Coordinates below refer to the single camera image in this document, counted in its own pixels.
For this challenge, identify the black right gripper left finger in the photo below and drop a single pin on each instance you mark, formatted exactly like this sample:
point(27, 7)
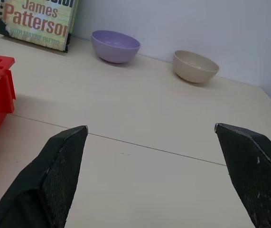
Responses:
point(52, 180)

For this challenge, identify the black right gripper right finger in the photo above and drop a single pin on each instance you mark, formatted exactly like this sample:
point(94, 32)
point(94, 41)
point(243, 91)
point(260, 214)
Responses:
point(251, 171)

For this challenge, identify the beige plastic bowl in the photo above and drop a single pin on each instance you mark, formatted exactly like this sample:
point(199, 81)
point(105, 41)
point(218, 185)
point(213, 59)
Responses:
point(193, 67)

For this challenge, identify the purple plastic bowl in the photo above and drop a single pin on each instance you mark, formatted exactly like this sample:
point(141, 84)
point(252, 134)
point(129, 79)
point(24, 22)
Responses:
point(114, 46)

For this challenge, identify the James Patterson paperback book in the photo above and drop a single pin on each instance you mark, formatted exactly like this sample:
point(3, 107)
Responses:
point(36, 22)

